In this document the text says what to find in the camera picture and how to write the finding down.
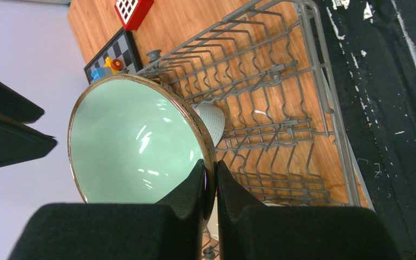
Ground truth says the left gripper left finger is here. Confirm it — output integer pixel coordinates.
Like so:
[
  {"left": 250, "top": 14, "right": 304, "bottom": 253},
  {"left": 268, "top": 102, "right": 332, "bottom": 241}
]
[{"left": 9, "top": 160, "right": 205, "bottom": 259}]

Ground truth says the grey wire dish rack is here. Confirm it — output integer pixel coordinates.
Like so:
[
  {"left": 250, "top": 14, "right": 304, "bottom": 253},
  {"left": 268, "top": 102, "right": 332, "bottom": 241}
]
[{"left": 139, "top": 1, "right": 367, "bottom": 259}]

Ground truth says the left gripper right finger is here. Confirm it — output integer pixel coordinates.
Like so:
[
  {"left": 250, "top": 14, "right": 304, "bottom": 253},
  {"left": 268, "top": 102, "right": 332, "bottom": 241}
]
[{"left": 217, "top": 161, "right": 400, "bottom": 259}]

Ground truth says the mint green flower bowl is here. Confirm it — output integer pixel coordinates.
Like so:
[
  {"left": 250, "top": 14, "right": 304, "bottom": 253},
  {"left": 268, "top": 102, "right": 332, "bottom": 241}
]
[{"left": 67, "top": 74, "right": 216, "bottom": 220}]

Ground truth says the black white chessboard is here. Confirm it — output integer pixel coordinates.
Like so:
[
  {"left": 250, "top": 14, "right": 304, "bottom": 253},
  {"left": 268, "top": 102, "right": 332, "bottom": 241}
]
[{"left": 83, "top": 29, "right": 143, "bottom": 84}]

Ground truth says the red toy brick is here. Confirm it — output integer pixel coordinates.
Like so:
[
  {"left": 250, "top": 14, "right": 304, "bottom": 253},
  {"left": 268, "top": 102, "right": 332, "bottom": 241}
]
[{"left": 114, "top": 0, "right": 154, "bottom": 31}]

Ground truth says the blue orange toy car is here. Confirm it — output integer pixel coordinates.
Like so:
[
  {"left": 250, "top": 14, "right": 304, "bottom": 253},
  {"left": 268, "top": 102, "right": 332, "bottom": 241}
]
[{"left": 90, "top": 57, "right": 126, "bottom": 82}]

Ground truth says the light teal checked bowl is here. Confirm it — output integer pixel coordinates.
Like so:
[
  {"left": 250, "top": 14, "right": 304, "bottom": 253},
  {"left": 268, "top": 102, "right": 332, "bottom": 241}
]
[{"left": 191, "top": 103, "right": 225, "bottom": 146}]

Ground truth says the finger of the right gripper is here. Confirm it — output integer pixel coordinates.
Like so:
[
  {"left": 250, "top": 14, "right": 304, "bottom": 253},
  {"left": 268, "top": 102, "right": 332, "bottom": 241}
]
[
  {"left": 0, "top": 113, "right": 57, "bottom": 167},
  {"left": 0, "top": 81, "right": 45, "bottom": 124}
]

